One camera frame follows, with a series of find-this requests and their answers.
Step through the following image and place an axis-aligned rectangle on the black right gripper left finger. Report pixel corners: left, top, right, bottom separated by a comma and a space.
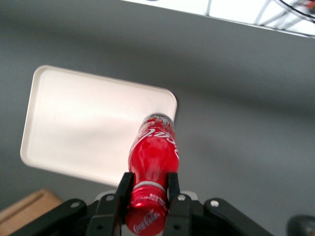
85, 172, 135, 236

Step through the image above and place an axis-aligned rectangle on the white rectangular tray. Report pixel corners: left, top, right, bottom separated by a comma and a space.
20, 64, 178, 187

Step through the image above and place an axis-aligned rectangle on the red coke bottle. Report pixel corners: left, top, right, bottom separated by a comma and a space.
125, 112, 181, 236

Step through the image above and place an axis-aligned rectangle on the white metal frame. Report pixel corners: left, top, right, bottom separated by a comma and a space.
205, 0, 315, 37

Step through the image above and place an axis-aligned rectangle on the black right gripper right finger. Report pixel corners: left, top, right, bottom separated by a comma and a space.
165, 172, 193, 236

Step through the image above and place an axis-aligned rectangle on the wooden box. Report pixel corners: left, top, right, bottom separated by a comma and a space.
0, 188, 65, 236

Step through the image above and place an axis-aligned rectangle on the thin black cable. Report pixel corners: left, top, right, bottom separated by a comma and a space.
278, 0, 315, 25

